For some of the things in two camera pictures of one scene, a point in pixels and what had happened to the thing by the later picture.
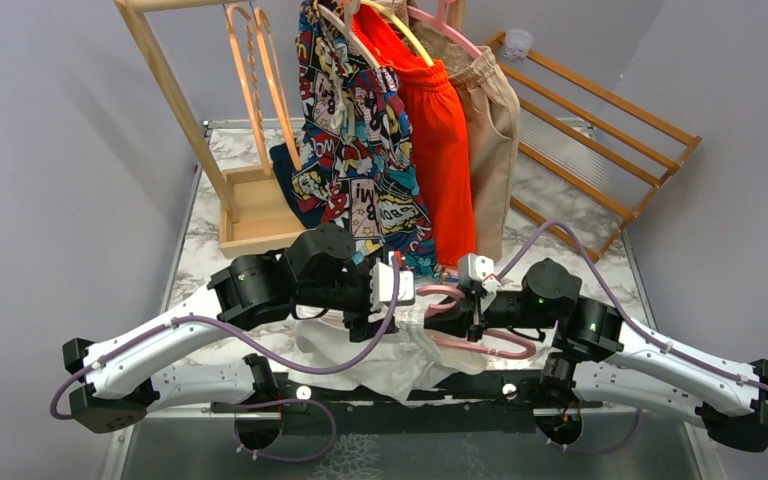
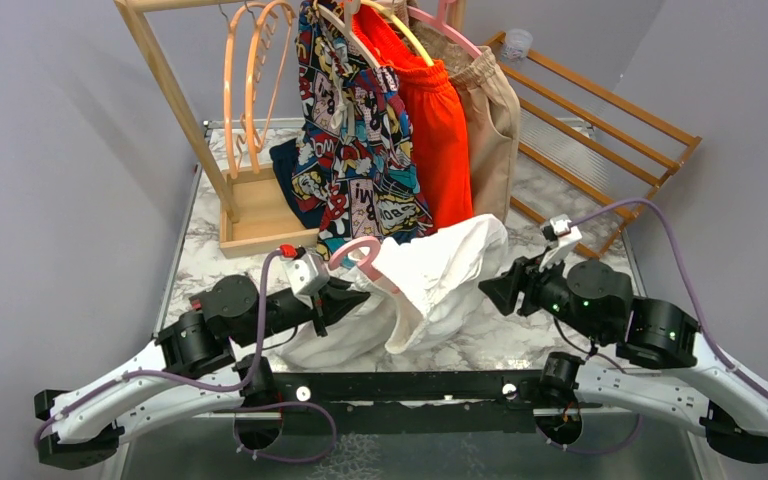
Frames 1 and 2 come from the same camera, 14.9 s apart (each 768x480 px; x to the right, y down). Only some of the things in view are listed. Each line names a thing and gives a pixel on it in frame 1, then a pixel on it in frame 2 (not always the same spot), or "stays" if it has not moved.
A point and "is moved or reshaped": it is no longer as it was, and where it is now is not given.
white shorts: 415,361 is moved or reshaped
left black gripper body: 356,314 → 316,311
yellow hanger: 402,25 stays
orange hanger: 280,85 → 248,101
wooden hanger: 344,26 stays
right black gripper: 467,316 → 502,290
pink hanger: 492,348 is moved or reshaped
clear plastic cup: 517,44 stays
